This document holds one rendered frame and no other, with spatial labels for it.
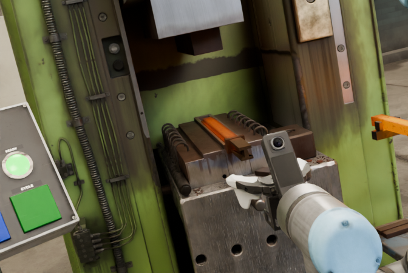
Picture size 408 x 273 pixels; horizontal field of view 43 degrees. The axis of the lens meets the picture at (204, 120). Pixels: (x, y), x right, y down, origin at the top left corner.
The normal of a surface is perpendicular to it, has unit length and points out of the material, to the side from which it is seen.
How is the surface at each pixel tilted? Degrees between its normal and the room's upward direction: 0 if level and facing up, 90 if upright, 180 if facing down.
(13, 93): 90
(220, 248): 90
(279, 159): 57
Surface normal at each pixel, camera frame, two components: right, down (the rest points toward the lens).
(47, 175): 0.40, -0.44
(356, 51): 0.18, 0.16
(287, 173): 0.02, -0.38
